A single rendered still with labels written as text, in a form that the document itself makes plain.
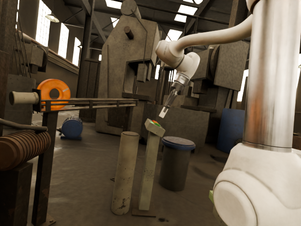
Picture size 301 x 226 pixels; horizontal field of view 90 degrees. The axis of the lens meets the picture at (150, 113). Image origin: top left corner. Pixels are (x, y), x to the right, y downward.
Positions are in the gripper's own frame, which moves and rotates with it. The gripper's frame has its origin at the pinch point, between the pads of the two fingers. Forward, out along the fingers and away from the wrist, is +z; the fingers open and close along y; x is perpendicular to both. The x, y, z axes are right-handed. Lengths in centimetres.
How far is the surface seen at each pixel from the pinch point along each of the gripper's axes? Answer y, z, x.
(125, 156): 3.0, 35.4, -8.2
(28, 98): 24, 24, -61
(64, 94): 10, 18, -54
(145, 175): -1.9, 42.6, 10.0
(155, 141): -2.1, 19.4, 5.1
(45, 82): 18, 15, -61
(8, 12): -278, -34, -364
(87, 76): -348, 9, -177
